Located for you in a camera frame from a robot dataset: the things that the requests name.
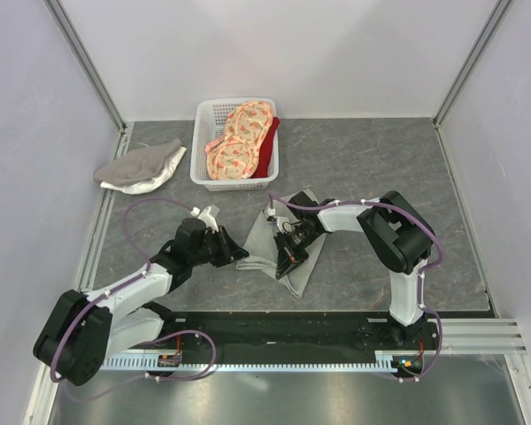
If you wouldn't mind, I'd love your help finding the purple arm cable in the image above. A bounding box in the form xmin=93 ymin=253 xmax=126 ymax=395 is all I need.
xmin=49 ymin=198 xmax=218 ymax=402
xmin=267 ymin=192 xmax=447 ymax=384

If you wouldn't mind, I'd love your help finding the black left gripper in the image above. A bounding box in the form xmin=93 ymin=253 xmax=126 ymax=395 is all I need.
xmin=189 ymin=226 xmax=249 ymax=267

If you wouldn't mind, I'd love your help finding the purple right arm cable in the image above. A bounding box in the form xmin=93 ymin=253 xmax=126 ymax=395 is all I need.
xmin=267 ymin=192 xmax=447 ymax=384

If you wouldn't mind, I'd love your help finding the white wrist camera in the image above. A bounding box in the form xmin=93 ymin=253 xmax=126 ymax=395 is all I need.
xmin=189 ymin=205 xmax=219 ymax=232
xmin=265 ymin=207 xmax=289 ymax=231

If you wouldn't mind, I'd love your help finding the slotted cable duct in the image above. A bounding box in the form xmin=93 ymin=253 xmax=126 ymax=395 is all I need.
xmin=100 ymin=350 xmax=425 ymax=373

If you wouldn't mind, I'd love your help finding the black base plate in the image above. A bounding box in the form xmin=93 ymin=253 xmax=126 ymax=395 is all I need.
xmin=156 ymin=307 xmax=440 ymax=352

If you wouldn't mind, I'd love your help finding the white perforated plastic basket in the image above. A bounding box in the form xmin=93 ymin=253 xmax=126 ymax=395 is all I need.
xmin=190 ymin=97 xmax=280 ymax=191

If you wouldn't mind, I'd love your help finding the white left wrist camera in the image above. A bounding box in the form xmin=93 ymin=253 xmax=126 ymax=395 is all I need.
xmin=189 ymin=205 xmax=219 ymax=232

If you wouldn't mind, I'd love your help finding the red cloth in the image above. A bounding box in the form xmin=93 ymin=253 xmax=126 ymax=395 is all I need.
xmin=252 ymin=117 xmax=280 ymax=179

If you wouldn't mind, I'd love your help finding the grey-green cloth napkin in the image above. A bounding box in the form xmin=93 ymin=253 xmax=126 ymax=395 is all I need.
xmin=236 ymin=189 xmax=327 ymax=298

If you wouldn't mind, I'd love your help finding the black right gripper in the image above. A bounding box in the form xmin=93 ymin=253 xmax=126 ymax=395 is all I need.
xmin=273 ymin=225 xmax=319 ymax=280

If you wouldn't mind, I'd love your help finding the white cloth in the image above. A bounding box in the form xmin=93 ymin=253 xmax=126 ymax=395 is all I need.
xmin=98 ymin=146 xmax=187 ymax=196

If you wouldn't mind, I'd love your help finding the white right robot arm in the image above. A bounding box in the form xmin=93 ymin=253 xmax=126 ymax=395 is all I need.
xmin=266 ymin=191 xmax=435 ymax=349

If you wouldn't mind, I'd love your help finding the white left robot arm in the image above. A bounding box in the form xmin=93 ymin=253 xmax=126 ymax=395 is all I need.
xmin=33 ymin=218 xmax=249 ymax=386

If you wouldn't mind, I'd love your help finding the floral mesh laundry bag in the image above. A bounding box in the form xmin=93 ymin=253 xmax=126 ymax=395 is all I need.
xmin=205 ymin=100 xmax=277 ymax=181

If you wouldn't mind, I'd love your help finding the aluminium frame rail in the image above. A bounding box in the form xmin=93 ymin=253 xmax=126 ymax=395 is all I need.
xmin=0 ymin=0 xmax=531 ymax=425

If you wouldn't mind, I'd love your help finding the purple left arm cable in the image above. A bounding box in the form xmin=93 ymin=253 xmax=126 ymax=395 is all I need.
xmin=49 ymin=198 xmax=218 ymax=402

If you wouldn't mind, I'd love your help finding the grey cloth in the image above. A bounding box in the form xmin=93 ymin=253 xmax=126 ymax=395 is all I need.
xmin=93 ymin=138 xmax=182 ymax=186

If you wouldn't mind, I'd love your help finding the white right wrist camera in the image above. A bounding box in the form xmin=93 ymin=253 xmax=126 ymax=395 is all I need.
xmin=265 ymin=207 xmax=289 ymax=231

